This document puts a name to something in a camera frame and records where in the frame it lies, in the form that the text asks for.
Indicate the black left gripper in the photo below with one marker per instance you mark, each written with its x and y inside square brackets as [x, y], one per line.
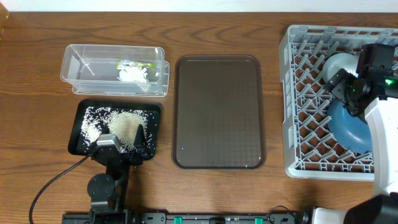
[140, 153]

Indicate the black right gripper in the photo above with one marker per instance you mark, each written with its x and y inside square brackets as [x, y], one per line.
[337, 86]

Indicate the green bowl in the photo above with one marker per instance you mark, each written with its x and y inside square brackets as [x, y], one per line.
[336, 62]

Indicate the white rice pile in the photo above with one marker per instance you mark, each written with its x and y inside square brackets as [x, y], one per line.
[122, 122]

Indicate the dark blue bowl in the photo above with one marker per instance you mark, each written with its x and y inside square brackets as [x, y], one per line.
[349, 131]

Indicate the yellow snack wrapper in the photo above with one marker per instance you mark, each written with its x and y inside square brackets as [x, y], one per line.
[124, 64]

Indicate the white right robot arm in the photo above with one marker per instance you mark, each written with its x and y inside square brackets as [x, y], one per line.
[375, 95]

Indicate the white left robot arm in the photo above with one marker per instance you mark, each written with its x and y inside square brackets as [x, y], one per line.
[108, 190]

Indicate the black waste tray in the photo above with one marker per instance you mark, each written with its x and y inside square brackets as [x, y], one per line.
[77, 130]

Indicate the grey dishwasher rack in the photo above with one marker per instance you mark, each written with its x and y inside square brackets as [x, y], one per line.
[310, 150]

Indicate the clear plastic bin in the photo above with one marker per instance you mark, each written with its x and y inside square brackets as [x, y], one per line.
[91, 70]

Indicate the brown serving tray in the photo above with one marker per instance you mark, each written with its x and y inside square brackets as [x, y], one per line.
[218, 113]

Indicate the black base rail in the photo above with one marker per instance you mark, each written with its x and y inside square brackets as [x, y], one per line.
[162, 218]

